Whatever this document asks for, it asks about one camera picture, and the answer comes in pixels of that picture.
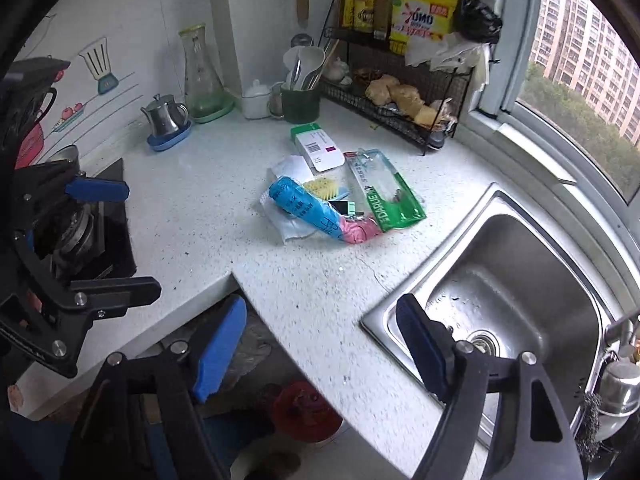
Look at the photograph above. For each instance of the dark vinegar bottle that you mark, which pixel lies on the dark vinegar bottle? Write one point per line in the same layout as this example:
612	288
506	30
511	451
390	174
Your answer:
384	10

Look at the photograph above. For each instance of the fruit tray wall sticker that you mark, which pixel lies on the fruit tray wall sticker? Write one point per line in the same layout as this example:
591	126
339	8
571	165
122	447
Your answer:
69	116

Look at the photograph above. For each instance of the black plastic bag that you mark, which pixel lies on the black plastic bag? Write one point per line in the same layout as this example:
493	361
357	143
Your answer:
477	15

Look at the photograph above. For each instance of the steel faucet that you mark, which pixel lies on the steel faucet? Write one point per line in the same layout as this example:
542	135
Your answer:
620	327

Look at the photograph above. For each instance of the steel wool scrubber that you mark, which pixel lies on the steel wool scrubber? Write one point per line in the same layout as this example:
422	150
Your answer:
590	425

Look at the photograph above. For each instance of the apartment buildings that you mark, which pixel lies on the apartment buildings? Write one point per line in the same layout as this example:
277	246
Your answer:
580	45

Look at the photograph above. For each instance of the green coaster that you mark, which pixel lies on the green coaster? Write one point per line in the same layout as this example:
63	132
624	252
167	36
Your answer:
223	109

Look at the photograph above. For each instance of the large white spoon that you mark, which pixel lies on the large white spoon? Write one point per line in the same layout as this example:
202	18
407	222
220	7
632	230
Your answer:
311	60

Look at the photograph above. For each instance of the steel bowl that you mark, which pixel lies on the steel bowl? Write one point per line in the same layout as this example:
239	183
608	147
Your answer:
620	385

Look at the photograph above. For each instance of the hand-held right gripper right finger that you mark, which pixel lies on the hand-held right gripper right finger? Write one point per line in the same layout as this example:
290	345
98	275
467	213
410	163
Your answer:
425	350

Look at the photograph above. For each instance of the blender wall sticker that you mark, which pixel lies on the blender wall sticker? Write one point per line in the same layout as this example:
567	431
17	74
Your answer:
100	67

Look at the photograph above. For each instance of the dark green mug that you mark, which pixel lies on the dark green mug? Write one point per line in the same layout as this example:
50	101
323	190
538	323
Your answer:
300	107

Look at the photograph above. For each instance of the small black green box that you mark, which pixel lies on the small black green box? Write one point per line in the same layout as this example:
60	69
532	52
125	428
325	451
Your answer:
345	208

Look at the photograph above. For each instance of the pink plastic bag roll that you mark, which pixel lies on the pink plastic bag roll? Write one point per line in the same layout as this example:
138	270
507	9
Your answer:
360	230

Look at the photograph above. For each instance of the yellow detergent jug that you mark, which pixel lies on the yellow detergent jug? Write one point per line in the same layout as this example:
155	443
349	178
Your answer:
425	5

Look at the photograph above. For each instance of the steel steamer pot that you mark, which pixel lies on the steel steamer pot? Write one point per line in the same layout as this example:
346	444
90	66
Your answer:
77	232

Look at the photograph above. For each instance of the white garlic bulb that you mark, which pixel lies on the white garlic bulb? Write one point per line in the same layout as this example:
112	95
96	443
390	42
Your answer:
340	68

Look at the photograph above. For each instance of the black induction cooktop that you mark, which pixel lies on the black induction cooktop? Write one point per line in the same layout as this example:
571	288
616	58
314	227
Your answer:
114	242

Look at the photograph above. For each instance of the yellow bristle brush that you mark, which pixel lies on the yellow bristle brush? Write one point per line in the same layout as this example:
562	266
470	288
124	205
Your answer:
322	186

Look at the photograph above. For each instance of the steel sink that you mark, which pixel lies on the steel sink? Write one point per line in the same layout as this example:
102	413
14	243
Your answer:
510	300

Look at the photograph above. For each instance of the steel teapot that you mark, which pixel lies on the steel teapot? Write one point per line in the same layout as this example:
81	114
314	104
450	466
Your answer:
165	115

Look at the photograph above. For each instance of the dried red chilies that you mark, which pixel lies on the dried red chilies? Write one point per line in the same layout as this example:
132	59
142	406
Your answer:
365	76

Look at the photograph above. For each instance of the glass carafe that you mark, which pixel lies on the glass carafe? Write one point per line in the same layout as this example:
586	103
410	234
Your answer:
202	75

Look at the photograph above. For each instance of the wooden chopsticks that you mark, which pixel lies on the wooden chopsticks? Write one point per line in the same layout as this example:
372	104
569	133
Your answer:
327	57

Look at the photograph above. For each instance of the blue plastic bag roll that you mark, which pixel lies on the blue plastic bag roll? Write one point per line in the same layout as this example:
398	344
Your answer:
305	207

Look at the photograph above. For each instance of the red plastic basin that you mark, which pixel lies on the red plastic basin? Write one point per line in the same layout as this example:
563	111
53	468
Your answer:
307	412

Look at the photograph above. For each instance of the window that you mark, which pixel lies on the window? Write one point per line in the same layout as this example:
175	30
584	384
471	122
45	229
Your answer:
522	35

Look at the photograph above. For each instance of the white sugar jar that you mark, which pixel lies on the white sugar jar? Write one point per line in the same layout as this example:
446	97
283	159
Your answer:
256	102

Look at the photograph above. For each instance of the pink pot wall sticker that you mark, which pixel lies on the pink pot wall sticker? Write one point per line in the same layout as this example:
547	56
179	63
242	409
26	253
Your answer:
30	152

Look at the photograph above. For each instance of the green toothbrush package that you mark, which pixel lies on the green toothbrush package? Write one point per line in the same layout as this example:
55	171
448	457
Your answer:
385	195

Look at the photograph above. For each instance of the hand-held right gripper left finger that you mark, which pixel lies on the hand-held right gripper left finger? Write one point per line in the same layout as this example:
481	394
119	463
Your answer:
220	350

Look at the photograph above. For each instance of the blue teapot tray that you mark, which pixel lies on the blue teapot tray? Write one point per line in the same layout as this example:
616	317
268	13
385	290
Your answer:
170	141

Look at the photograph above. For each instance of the white ladle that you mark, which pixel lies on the white ladle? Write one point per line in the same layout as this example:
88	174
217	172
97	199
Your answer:
291	57

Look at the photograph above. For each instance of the white cloth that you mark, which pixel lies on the white cloth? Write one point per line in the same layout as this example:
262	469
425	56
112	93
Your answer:
290	166

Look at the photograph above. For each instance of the ginger root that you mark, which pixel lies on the ginger root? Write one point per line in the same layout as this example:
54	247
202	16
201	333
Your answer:
380	88
427	116
406	97

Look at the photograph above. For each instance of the green white medicine box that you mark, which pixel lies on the green white medicine box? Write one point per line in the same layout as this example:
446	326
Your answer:
320	152

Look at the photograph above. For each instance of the round steel container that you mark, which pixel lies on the round steel container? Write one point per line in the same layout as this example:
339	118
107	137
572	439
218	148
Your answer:
301	40

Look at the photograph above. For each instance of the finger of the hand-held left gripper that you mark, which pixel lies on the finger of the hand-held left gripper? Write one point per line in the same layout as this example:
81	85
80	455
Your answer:
97	190
115	296

